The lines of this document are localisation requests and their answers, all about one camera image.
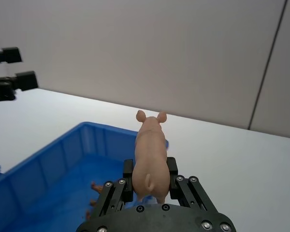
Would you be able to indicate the blue plastic bin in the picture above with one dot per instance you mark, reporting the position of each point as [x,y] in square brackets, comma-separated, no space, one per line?
[50,169]

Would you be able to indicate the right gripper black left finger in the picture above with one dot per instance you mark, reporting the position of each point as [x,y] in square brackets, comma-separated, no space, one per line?
[113,195]

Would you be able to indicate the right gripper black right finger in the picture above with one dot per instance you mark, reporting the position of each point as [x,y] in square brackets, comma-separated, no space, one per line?
[191,193]

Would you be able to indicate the pink toy pig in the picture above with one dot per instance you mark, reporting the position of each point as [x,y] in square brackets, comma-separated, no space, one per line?
[150,154]

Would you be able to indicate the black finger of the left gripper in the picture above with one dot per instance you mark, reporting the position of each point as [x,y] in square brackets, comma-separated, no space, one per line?
[11,55]
[24,81]

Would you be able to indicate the brown toy animal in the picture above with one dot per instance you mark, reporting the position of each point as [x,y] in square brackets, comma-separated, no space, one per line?
[96,187]

